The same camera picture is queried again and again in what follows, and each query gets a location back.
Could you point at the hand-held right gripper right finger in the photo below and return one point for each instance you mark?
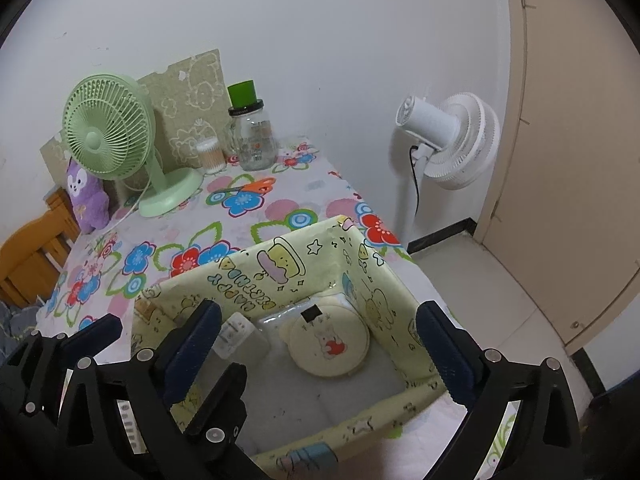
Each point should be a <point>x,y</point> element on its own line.
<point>445,355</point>

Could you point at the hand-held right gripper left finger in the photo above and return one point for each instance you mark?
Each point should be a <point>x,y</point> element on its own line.
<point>192,355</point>

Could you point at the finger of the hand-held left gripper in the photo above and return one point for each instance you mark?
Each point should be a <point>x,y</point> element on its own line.
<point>220,400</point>
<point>102,330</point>

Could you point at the yellow printed fabric storage box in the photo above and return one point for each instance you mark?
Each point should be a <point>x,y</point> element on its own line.
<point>370,280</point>

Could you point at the white socket adapter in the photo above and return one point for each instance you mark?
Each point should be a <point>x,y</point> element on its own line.
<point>245,340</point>

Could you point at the grey blue cloth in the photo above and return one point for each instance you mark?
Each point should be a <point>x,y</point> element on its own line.
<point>15,322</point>

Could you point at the clear plastic packet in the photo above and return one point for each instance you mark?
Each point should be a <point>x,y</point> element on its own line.
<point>280,317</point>

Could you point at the orange wooden chair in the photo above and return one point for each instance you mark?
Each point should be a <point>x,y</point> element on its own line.
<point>30,255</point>

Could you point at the round cream box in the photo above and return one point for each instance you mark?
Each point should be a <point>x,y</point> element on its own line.
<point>325,345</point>

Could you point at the purple plush toy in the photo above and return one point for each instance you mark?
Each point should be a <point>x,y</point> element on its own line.
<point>87,200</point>

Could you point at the orange scissors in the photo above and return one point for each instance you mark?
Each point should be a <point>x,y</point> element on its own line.
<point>257,187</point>

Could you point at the green desk fan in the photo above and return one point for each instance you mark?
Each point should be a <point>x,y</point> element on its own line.
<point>95,137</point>

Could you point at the cotton swab container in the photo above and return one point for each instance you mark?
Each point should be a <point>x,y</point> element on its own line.
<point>210,157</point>

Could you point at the white standing fan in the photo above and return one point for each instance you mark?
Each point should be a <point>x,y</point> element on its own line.
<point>465,140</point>

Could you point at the glass jar with green lid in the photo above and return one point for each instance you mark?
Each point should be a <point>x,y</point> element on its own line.
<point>252,140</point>

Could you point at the beige wooden door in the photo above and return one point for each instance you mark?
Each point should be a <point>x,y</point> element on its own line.
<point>575,160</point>

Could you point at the beige patterned board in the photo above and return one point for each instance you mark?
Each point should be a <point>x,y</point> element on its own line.
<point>190,90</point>

